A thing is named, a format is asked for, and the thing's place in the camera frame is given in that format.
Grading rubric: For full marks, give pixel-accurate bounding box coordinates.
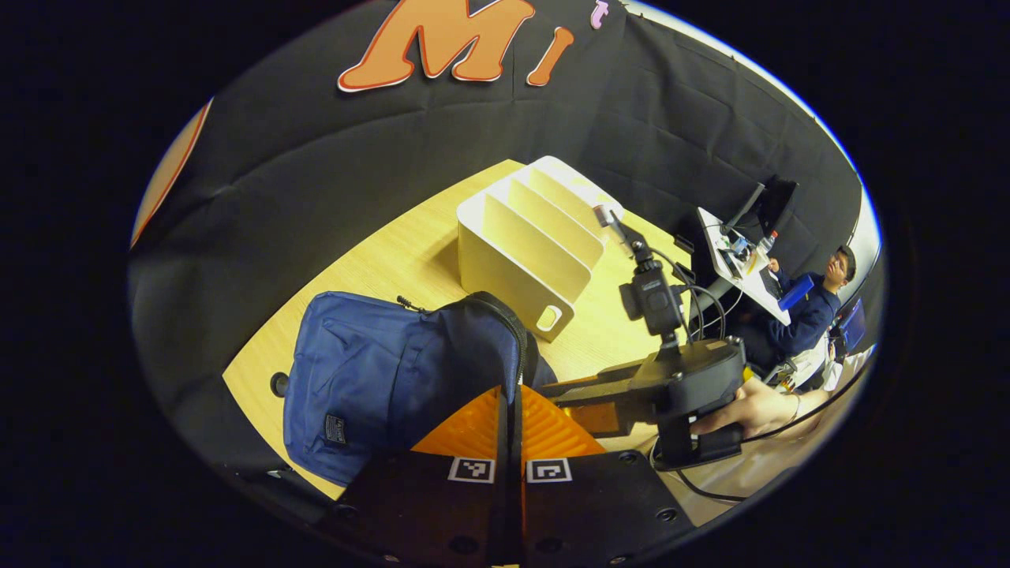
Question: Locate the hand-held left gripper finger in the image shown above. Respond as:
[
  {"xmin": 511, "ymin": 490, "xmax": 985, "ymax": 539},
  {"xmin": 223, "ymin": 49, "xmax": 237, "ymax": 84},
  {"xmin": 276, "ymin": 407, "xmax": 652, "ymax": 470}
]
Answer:
[
  {"xmin": 316, "ymin": 385, "xmax": 514, "ymax": 567},
  {"xmin": 513, "ymin": 385, "xmax": 695, "ymax": 567}
]

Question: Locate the white bookshelf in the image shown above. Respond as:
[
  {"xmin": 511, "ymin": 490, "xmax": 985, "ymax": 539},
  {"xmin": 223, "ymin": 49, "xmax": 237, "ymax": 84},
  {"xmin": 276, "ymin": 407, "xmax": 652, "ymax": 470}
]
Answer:
[{"xmin": 456, "ymin": 155, "xmax": 626, "ymax": 342}]

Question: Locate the blue schoolbag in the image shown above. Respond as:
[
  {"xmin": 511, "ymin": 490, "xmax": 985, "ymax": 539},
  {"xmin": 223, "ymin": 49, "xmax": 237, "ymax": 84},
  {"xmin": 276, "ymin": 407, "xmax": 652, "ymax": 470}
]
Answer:
[{"xmin": 282, "ymin": 290, "xmax": 557, "ymax": 488}]

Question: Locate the white background desk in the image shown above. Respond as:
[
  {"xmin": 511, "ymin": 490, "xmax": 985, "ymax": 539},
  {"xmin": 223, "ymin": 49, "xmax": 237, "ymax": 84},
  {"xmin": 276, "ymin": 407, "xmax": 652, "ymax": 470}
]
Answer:
[{"xmin": 697, "ymin": 207, "xmax": 792, "ymax": 327}]

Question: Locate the black monitor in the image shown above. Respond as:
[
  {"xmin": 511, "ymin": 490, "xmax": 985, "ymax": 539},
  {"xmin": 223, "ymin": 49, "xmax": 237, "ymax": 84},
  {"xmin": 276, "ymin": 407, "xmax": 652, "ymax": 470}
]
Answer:
[{"xmin": 724, "ymin": 177, "xmax": 799, "ymax": 239}]

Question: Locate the black backdrop cloth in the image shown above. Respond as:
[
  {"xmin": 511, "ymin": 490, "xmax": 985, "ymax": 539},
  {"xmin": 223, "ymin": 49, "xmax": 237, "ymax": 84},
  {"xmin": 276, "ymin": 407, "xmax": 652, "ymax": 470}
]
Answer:
[{"xmin": 129, "ymin": 0, "xmax": 865, "ymax": 506}]

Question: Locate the black cable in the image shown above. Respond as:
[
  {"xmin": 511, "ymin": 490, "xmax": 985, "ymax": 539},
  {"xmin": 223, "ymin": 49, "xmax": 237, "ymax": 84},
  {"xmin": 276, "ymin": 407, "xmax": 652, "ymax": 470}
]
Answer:
[{"xmin": 649, "ymin": 371, "xmax": 869, "ymax": 503}]

